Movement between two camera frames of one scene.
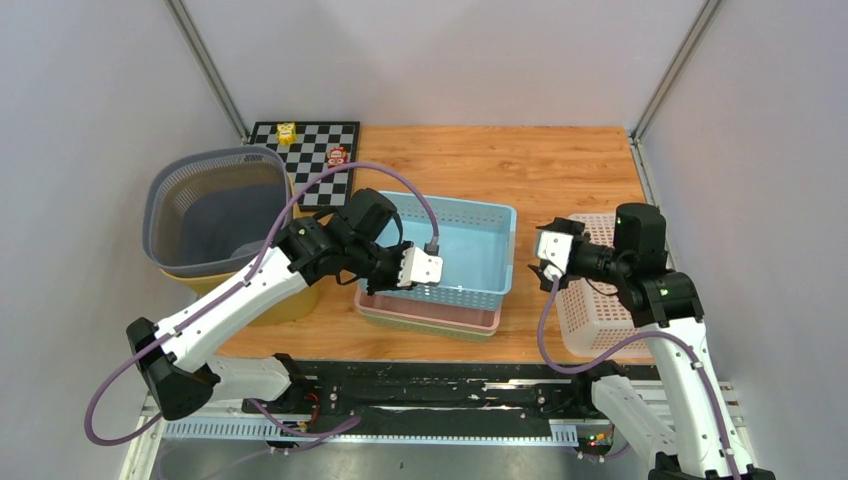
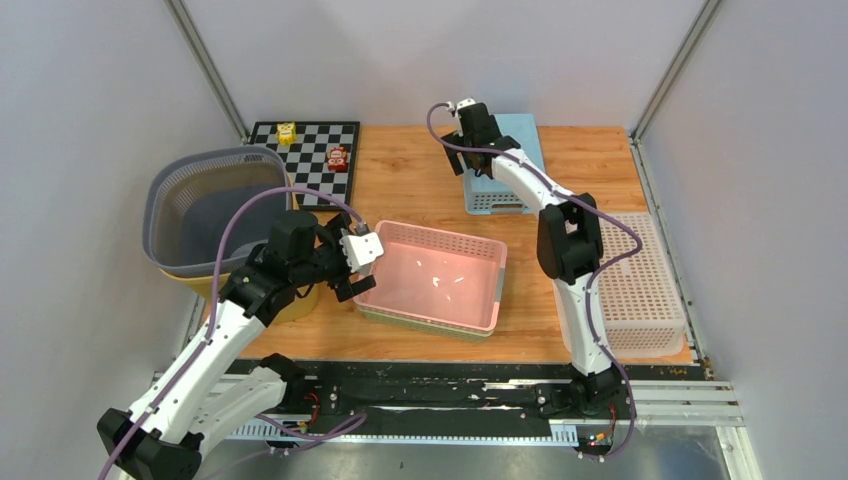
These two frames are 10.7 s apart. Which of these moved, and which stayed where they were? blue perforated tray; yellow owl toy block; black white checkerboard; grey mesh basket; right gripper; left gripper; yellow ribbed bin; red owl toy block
Moved: right gripper; blue perforated tray; left gripper
Stayed: black white checkerboard; red owl toy block; grey mesh basket; yellow owl toy block; yellow ribbed bin
